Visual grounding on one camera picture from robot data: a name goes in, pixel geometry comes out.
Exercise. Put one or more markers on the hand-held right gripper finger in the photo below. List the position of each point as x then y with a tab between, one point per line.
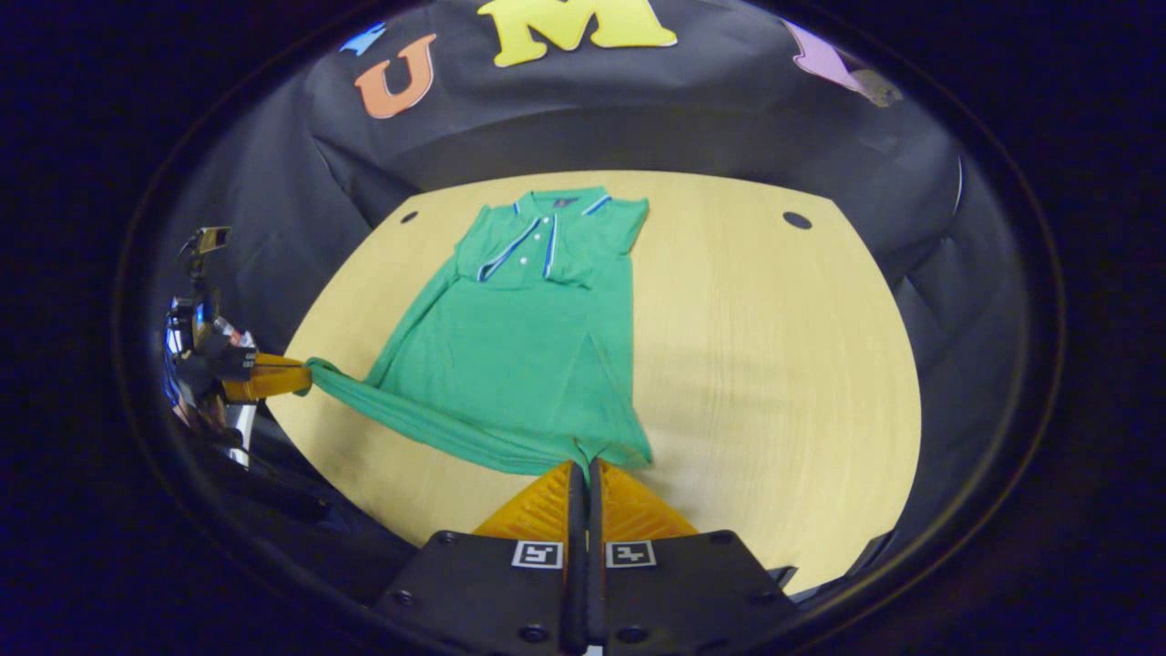
576	547
596	547

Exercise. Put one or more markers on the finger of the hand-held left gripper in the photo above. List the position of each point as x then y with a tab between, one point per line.
269	378

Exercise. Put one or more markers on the green T-shirt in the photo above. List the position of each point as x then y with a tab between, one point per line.
510	346

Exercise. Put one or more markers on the black backdrop cloth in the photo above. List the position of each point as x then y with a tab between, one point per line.
638	128

